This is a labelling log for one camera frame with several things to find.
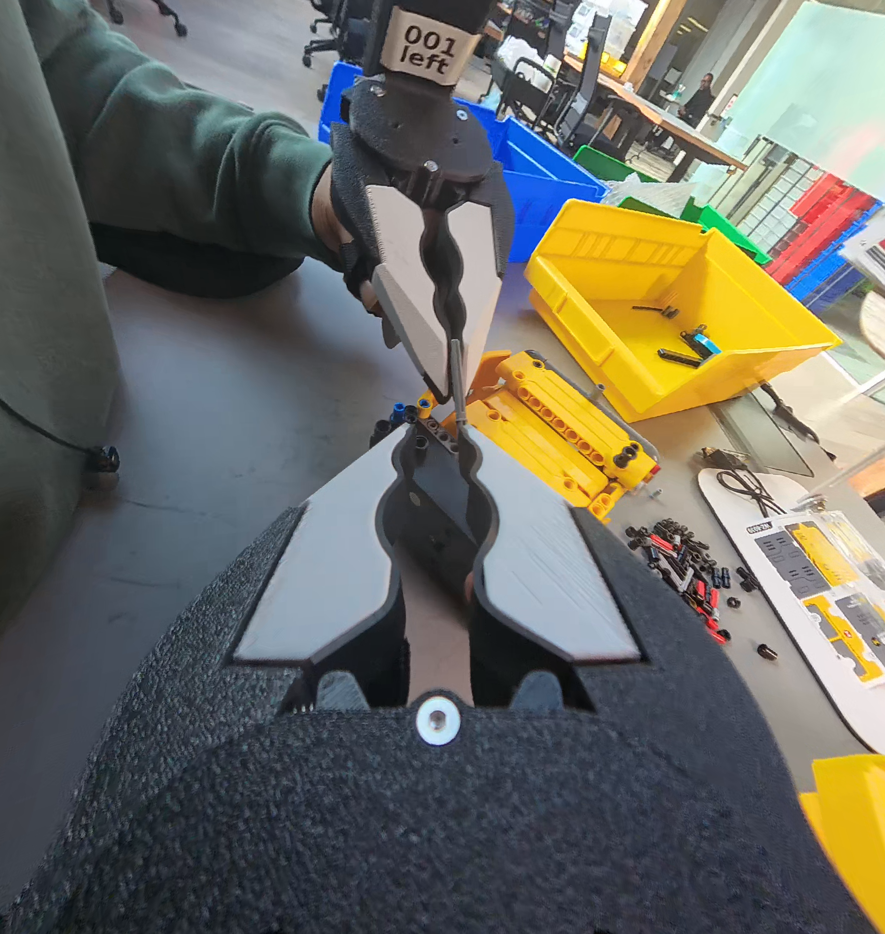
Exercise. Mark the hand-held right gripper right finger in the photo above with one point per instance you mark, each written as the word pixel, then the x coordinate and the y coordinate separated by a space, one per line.
pixel 552 576

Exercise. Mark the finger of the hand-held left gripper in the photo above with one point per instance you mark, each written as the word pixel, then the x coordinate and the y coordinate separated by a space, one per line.
pixel 402 277
pixel 483 277

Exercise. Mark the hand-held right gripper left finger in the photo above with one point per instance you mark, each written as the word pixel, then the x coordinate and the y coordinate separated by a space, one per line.
pixel 318 569

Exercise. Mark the grey lego axle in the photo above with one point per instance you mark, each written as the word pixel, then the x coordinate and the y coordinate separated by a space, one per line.
pixel 458 387

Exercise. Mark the yellow and black lego model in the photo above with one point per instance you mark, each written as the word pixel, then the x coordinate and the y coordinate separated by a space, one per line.
pixel 552 430

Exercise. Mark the person's left forearm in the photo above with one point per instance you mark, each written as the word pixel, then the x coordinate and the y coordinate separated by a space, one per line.
pixel 194 160

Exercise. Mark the thin black lego piece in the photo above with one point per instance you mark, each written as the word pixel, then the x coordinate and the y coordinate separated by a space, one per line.
pixel 661 312

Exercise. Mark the black and blue lego piece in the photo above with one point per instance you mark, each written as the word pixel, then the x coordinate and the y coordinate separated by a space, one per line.
pixel 701 343

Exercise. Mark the person's left hand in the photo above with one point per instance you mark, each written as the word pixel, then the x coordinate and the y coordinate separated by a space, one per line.
pixel 329 215

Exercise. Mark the large blue plastic bin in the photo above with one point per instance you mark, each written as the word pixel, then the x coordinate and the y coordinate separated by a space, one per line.
pixel 537 182

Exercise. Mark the black office chair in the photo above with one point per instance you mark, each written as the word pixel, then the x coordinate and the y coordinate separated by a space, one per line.
pixel 333 44
pixel 581 87
pixel 169 18

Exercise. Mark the pile of black red pins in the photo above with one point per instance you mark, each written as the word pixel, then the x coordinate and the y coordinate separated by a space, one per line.
pixel 683 562

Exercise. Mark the green plastic bin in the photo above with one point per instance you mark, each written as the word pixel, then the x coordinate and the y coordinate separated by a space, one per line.
pixel 727 233
pixel 603 162

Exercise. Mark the clear plastic bag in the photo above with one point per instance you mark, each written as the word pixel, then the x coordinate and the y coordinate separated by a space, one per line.
pixel 654 193

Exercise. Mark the wooden office desk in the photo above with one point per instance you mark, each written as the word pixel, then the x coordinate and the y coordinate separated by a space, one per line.
pixel 661 117

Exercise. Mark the dark flat panel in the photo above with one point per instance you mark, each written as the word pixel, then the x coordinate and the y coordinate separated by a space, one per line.
pixel 749 438

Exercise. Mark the yellow bin with few pieces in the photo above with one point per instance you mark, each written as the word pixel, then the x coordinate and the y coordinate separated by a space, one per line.
pixel 741 306

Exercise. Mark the yellow grey sticker sheet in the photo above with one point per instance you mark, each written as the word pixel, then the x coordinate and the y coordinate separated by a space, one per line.
pixel 814 569

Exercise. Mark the rack of red blue bins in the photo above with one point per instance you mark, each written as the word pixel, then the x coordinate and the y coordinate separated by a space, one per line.
pixel 814 219

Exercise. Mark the person's green sweatshirt torso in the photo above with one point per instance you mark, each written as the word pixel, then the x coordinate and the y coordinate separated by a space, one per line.
pixel 34 292

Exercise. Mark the yellow bin with many pieces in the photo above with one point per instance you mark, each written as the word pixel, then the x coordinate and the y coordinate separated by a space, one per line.
pixel 865 839

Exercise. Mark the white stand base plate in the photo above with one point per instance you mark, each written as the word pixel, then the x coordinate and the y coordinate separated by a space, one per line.
pixel 880 719

